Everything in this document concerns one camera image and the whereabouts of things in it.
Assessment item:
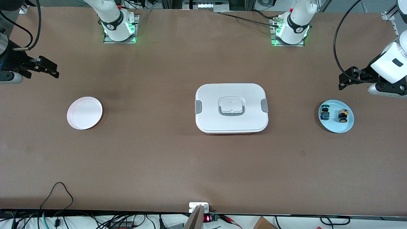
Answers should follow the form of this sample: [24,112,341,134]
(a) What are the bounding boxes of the aluminium table edge rail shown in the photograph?
[381,11,402,37]

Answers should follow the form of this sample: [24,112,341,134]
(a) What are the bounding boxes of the red clip leads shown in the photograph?
[221,215,243,229]

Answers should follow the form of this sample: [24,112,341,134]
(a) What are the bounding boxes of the brown cardboard box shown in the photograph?
[252,216,278,229]

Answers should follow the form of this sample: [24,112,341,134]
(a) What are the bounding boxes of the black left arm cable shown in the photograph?
[333,0,363,77]

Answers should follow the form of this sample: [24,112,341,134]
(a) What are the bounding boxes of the white lunch box grey clips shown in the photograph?
[195,83,269,135]

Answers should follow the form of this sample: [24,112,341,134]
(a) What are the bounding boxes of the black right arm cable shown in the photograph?
[0,10,33,46]
[12,0,42,51]

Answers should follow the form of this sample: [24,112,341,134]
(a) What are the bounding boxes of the grey angled bar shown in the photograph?
[183,205,204,229]

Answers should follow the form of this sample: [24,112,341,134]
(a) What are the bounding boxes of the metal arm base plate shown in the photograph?
[270,18,305,47]
[103,14,140,44]

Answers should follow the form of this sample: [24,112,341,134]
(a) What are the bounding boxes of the light blue round plate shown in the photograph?
[318,100,355,133]

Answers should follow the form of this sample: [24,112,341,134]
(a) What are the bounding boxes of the black flat looped cable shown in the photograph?
[320,215,351,226]

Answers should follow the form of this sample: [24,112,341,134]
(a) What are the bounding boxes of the blue black switch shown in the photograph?
[320,104,331,121]

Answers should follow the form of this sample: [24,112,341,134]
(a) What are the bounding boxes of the white socket block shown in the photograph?
[189,202,210,213]

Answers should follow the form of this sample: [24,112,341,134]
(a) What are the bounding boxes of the white lit power unit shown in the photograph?
[182,0,230,10]

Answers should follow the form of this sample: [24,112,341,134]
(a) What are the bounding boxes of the thin black looped cable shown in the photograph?
[40,182,74,212]

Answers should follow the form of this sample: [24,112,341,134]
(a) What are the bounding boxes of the black cable to arm base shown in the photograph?
[219,12,280,27]

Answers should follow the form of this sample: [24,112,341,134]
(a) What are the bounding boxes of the pink round plate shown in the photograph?
[67,96,103,130]

